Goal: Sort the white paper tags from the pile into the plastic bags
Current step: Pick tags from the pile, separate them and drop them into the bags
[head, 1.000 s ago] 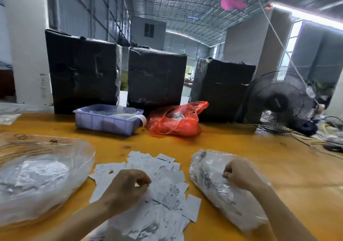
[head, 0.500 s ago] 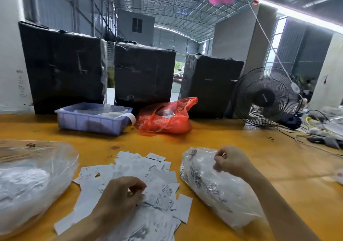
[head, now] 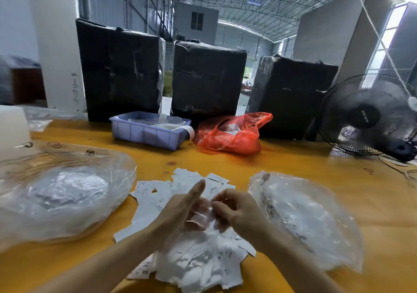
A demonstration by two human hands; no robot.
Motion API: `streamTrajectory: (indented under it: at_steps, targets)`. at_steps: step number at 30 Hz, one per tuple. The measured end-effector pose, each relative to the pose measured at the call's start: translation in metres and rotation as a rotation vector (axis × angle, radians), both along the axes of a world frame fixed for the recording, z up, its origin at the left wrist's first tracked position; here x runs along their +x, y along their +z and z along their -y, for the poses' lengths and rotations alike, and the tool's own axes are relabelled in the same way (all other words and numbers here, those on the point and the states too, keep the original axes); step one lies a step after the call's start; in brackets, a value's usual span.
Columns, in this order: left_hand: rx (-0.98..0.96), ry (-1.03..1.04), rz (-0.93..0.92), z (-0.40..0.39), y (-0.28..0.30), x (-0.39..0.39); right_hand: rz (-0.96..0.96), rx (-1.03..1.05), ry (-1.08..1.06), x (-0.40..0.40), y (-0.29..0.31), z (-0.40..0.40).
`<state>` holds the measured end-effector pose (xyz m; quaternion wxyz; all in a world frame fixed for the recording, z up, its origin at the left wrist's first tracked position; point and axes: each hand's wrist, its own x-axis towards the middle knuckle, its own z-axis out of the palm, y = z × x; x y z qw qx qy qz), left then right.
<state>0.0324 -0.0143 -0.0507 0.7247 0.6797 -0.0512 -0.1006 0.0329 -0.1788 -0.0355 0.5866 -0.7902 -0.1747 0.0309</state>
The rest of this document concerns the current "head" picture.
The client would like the person's right hand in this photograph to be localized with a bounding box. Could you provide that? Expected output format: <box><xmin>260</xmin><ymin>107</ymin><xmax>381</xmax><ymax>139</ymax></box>
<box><xmin>210</xmin><ymin>188</ymin><xmax>272</xmax><ymax>240</ymax></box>

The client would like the person's left hand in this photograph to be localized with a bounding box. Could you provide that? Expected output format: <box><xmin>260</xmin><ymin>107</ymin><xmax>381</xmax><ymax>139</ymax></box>
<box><xmin>151</xmin><ymin>179</ymin><xmax>215</xmax><ymax>245</ymax></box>

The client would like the white paper label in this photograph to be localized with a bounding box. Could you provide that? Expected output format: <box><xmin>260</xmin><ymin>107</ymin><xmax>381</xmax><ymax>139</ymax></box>
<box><xmin>186</xmin><ymin>205</ymin><xmax>216</xmax><ymax>233</ymax></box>

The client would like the pile of white labels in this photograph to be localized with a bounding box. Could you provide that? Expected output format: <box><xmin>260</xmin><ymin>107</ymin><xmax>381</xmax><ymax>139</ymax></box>
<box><xmin>113</xmin><ymin>167</ymin><xmax>257</xmax><ymax>293</ymax></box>

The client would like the clear plastic bag black print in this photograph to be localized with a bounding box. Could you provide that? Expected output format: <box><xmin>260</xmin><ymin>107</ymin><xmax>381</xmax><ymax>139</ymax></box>
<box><xmin>248</xmin><ymin>171</ymin><xmax>364</xmax><ymax>273</ymax></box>

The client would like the large clear bag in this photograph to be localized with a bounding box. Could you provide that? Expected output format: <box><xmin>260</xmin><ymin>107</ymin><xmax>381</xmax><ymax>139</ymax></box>
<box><xmin>0</xmin><ymin>141</ymin><xmax>138</xmax><ymax>251</ymax></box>

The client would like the person's right forearm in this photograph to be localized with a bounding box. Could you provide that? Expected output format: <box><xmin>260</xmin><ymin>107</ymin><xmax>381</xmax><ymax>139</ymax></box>
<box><xmin>251</xmin><ymin>223</ymin><xmax>346</xmax><ymax>293</ymax></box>

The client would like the person's left forearm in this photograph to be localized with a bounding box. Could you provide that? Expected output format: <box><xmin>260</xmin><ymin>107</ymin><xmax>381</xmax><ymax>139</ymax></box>
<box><xmin>36</xmin><ymin>231</ymin><xmax>172</xmax><ymax>293</ymax></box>

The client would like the red plastic bag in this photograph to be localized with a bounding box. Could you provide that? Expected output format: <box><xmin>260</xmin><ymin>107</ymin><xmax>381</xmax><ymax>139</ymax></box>
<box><xmin>193</xmin><ymin>111</ymin><xmax>274</xmax><ymax>155</ymax></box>

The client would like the blue plastic bin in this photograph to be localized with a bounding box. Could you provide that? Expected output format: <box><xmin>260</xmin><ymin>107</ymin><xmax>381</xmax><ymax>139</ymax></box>
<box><xmin>109</xmin><ymin>111</ymin><xmax>195</xmax><ymax>151</ymax></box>

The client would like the large black wrapped bale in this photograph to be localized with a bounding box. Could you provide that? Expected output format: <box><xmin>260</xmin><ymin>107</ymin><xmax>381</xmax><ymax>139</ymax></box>
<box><xmin>76</xmin><ymin>18</ymin><xmax>166</xmax><ymax>123</ymax></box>
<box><xmin>246</xmin><ymin>55</ymin><xmax>340</xmax><ymax>141</ymax></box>
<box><xmin>171</xmin><ymin>41</ymin><xmax>248</xmax><ymax>124</ymax></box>

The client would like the black table fan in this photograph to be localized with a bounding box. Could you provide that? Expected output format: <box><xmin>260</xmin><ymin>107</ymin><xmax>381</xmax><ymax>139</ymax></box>
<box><xmin>318</xmin><ymin>74</ymin><xmax>417</xmax><ymax>161</ymax></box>

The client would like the white foam box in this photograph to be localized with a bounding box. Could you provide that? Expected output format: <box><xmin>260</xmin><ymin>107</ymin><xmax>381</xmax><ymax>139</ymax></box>
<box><xmin>0</xmin><ymin>105</ymin><xmax>32</xmax><ymax>157</ymax></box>

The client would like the grey cabin with window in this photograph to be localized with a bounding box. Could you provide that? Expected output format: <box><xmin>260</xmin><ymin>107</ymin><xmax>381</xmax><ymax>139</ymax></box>
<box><xmin>173</xmin><ymin>3</ymin><xmax>220</xmax><ymax>45</ymax></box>

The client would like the brown wooden cabinet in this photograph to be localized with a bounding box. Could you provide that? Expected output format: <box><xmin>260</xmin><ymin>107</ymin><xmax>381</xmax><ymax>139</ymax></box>
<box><xmin>10</xmin><ymin>68</ymin><xmax>46</xmax><ymax>104</ymax></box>

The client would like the white pillar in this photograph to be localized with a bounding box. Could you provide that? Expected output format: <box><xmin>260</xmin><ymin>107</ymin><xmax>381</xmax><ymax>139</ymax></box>
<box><xmin>27</xmin><ymin>0</ymin><xmax>87</xmax><ymax>113</ymax></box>

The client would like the bundle of cables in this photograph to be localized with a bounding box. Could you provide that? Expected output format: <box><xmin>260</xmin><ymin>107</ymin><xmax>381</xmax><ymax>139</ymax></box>
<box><xmin>378</xmin><ymin>153</ymin><xmax>417</xmax><ymax>183</ymax></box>

